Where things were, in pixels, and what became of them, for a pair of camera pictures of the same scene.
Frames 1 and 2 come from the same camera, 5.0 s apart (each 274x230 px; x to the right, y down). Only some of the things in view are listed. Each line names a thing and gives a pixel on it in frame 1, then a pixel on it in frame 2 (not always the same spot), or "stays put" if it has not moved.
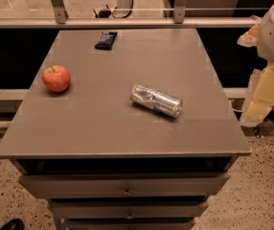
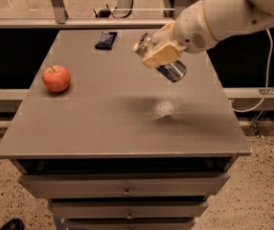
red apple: (57, 79) stays put
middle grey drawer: (128, 208) stays put
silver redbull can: (148, 98) -> (174, 71)
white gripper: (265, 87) -> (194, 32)
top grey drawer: (71, 186) stays put
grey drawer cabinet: (125, 129) stays put
